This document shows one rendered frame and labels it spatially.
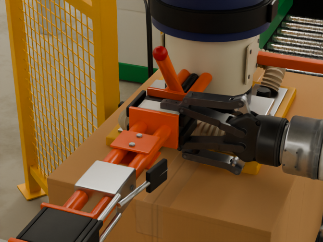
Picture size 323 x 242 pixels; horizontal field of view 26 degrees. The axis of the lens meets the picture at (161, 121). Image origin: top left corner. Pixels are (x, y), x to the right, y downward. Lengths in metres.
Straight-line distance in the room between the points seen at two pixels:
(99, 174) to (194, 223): 0.24
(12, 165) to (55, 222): 2.29
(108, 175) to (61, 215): 0.12
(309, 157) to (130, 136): 0.26
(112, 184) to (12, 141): 2.41
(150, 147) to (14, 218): 1.83
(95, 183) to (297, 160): 0.30
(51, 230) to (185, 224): 0.35
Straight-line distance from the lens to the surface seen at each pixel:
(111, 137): 1.30
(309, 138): 1.02
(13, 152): 3.25
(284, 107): 1.42
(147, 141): 1.03
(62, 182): 1.22
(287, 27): 3.16
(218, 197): 1.17
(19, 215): 2.83
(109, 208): 0.89
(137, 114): 1.10
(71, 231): 0.84
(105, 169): 0.97
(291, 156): 1.03
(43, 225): 0.86
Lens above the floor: 1.63
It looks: 28 degrees down
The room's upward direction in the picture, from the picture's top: straight up
